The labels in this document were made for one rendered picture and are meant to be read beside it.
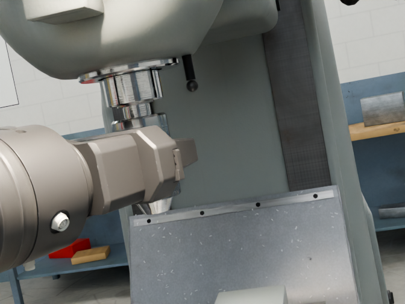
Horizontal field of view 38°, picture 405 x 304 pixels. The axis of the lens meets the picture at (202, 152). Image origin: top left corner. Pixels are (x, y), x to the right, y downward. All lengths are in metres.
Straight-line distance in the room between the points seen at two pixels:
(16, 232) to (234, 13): 0.32
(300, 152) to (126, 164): 0.46
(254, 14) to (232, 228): 0.37
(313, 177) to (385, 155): 3.89
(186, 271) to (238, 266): 0.08
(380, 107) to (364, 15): 0.86
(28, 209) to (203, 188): 0.54
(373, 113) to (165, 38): 3.79
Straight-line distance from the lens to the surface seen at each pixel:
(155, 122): 0.47
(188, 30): 0.44
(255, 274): 0.83
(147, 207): 0.49
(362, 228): 0.90
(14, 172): 0.36
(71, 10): 0.37
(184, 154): 0.48
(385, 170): 4.75
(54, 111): 5.14
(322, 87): 0.84
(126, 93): 0.47
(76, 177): 0.38
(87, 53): 0.42
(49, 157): 0.37
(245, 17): 0.59
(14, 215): 0.35
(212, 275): 0.85
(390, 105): 4.17
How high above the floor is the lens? 1.27
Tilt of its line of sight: 5 degrees down
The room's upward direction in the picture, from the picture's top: 11 degrees counter-clockwise
